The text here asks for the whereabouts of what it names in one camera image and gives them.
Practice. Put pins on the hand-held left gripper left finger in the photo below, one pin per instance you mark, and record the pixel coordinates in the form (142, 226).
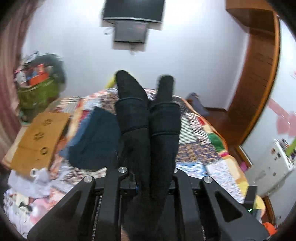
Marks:
(113, 185)

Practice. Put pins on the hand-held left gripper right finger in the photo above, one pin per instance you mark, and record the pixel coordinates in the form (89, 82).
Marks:
(182, 185)

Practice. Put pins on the black pants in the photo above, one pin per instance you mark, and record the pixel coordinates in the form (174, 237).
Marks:
(138, 139)

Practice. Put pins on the white cabinet with stickers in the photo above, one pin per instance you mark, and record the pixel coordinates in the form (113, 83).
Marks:
(270, 169)

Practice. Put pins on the orange object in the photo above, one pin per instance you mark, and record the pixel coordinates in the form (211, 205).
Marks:
(269, 229)

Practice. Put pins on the dark blue folded garment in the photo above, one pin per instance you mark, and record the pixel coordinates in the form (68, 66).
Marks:
(97, 143)

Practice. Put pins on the patchwork printed blanket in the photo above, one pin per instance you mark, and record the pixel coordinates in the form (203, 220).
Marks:
(196, 139)

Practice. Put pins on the green bottle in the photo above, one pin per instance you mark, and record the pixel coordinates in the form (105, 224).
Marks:
(291, 146)

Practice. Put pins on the blue jeans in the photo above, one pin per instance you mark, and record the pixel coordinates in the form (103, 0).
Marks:
(82, 126)

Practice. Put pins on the grey bag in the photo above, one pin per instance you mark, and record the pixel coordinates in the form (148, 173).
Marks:
(197, 104)

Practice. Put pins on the wooden lap desk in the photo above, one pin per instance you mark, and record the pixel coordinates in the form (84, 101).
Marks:
(39, 143)

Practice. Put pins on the grey cloth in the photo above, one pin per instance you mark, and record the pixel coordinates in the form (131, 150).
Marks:
(27, 185)

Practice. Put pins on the yellow foam tube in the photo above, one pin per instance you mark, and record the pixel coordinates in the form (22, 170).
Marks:
(111, 81)

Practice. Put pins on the brown wooden door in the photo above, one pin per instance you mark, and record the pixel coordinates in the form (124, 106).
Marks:
(256, 88)

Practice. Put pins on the white heart-print sliding door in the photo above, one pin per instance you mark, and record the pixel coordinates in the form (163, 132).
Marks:
(277, 88)

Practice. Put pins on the green storage bag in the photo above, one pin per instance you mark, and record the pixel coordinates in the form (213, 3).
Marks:
(37, 97)

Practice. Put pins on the orange box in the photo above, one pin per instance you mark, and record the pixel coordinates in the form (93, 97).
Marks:
(38, 78)

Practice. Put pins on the striped curtain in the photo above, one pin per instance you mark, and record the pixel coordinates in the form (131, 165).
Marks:
(11, 69)

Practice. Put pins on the small black monitor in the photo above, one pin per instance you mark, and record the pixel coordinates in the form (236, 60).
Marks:
(130, 32)

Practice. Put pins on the black wall television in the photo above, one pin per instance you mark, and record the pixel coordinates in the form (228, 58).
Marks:
(134, 9)

